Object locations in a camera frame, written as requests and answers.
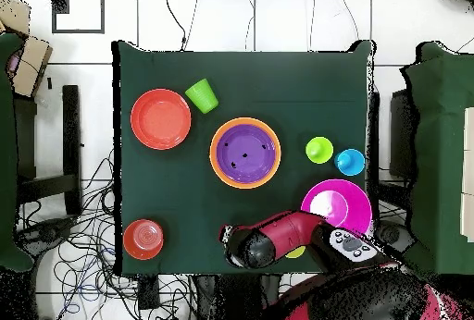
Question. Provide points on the large orange bowl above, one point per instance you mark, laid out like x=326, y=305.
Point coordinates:
x=213, y=157

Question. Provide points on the white box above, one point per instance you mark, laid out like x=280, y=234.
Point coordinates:
x=468, y=172

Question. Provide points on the black chair frame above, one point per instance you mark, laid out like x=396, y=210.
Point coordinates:
x=70, y=142

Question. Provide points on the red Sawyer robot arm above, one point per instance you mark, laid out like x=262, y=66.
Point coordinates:
x=292, y=231

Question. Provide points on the black power strip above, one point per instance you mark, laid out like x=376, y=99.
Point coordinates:
x=148, y=292

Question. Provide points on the wide red-orange bowl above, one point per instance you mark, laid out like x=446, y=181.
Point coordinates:
x=161, y=119

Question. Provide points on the yellow cup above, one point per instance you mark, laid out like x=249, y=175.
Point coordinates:
x=296, y=252

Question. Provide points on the blue cup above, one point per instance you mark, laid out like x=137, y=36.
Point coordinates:
x=350, y=162

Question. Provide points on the small orange bowl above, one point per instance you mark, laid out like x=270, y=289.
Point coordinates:
x=144, y=238

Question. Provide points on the large pink bowl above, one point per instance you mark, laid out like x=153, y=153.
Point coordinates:
x=348, y=201

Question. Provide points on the green cloth covered table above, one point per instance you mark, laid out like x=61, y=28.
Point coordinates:
x=5, y=150
x=440, y=150

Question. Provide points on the dark green tablecloth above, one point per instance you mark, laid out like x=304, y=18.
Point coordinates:
x=277, y=87

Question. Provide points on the black stand base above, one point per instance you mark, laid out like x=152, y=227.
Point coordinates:
x=48, y=233
x=389, y=233

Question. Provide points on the cardboard box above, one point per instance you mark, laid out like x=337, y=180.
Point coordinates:
x=31, y=66
x=13, y=13

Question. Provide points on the purple bowl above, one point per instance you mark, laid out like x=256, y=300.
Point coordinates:
x=246, y=153

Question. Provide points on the lime green cup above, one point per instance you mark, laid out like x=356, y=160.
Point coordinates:
x=319, y=150

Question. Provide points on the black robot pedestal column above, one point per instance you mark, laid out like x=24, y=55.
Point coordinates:
x=237, y=297

